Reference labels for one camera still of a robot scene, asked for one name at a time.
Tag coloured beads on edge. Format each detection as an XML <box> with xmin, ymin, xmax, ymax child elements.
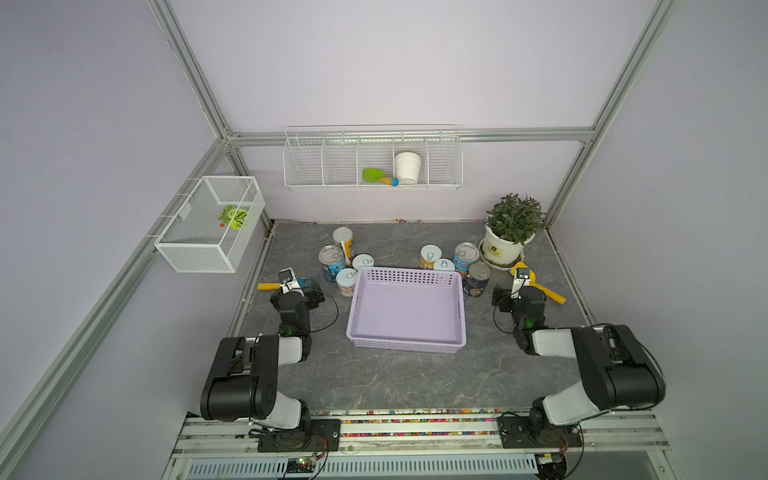
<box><xmin>311</xmin><ymin>408</ymin><xmax>528</xmax><ymax>439</ymax></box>

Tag yellow label small can front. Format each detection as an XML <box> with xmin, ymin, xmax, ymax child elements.
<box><xmin>433</xmin><ymin>258</ymin><xmax>456</xmax><ymax>272</ymax></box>

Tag blue soup can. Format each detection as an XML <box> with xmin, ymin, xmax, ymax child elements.
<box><xmin>318</xmin><ymin>245</ymin><xmax>347</xmax><ymax>282</ymax></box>
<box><xmin>453</xmin><ymin>242</ymin><xmax>480</xmax><ymax>277</ymax></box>

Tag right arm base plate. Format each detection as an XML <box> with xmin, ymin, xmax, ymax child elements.
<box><xmin>496</xmin><ymin>415</ymin><xmax>584</xmax><ymax>450</ymax></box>

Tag green toy in basket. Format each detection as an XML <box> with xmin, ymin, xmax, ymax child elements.
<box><xmin>219</xmin><ymin>205</ymin><xmax>249</xmax><ymax>231</ymax></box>

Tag teal toy fork yellow handle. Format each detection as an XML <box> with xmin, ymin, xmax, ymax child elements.
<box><xmin>257</xmin><ymin>277</ymin><xmax>312</xmax><ymax>292</ymax></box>

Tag small white pot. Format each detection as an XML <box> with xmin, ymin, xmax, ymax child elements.
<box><xmin>394</xmin><ymin>151</ymin><xmax>422</xmax><ymax>186</ymax></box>

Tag white mesh side basket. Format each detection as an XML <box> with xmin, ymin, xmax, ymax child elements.
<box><xmin>154</xmin><ymin>175</ymin><xmax>265</xmax><ymax>274</ymax></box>

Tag white plant saucer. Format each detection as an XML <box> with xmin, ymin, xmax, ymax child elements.
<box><xmin>478</xmin><ymin>240</ymin><xmax>525</xmax><ymax>272</ymax></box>

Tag orange label small can rear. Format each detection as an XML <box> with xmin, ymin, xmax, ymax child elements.
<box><xmin>420</xmin><ymin>244</ymin><xmax>442</xmax><ymax>269</ymax></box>

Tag yellow toy shovel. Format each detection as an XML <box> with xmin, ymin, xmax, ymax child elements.
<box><xmin>511</xmin><ymin>262</ymin><xmax>567</xmax><ymax>305</ymax></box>

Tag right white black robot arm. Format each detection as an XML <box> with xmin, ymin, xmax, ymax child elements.
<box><xmin>492</xmin><ymin>286</ymin><xmax>667</xmax><ymax>430</ymax></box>

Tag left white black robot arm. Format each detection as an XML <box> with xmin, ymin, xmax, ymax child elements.
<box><xmin>200</xmin><ymin>287</ymin><xmax>325</xmax><ymax>431</ymax></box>

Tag pink label small can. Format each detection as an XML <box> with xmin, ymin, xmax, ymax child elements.
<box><xmin>336</xmin><ymin>268</ymin><xmax>358</xmax><ymax>298</ymax></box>

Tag white wire wall shelf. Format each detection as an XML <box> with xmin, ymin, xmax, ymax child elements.
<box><xmin>282</xmin><ymin>127</ymin><xmax>464</xmax><ymax>189</ymax></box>

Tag green label small can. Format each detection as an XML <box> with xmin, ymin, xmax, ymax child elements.
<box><xmin>352</xmin><ymin>253</ymin><xmax>375</xmax><ymax>271</ymax></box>

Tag purple plastic basket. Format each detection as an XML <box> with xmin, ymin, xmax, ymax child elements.
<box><xmin>346</xmin><ymin>267</ymin><xmax>467</xmax><ymax>354</ymax></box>

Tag green toy scoop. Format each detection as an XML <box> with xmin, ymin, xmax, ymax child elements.
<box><xmin>362</xmin><ymin>168</ymin><xmax>399</xmax><ymax>187</ymax></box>

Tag potted green plant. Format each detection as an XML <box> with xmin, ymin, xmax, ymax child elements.
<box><xmin>483</xmin><ymin>193</ymin><xmax>545</xmax><ymax>266</ymax></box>

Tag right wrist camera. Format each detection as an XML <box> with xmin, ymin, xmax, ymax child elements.
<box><xmin>510</xmin><ymin>267</ymin><xmax>531</xmax><ymax>299</ymax></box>

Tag aluminium mounting rail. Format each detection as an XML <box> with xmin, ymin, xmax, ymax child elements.
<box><xmin>162</xmin><ymin>411</ymin><xmax>685</xmax><ymax>479</ymax></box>

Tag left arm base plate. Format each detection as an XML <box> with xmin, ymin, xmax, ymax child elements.
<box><xmin>257</xmin><ymin>418</ymin><xmax>341</xmax><ymax>453</ymax></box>

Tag dark purple can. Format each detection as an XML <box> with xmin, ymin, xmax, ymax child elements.
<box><xmin>463</xmin><ymin>261</ymin><xmax>492</xmax><ymax>297</ymax></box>

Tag tall colourful snack tube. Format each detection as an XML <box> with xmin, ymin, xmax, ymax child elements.
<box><xmin>333</xmin><ymin>226</ymin><xmax>356</xmax><ymax>267</ymax></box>

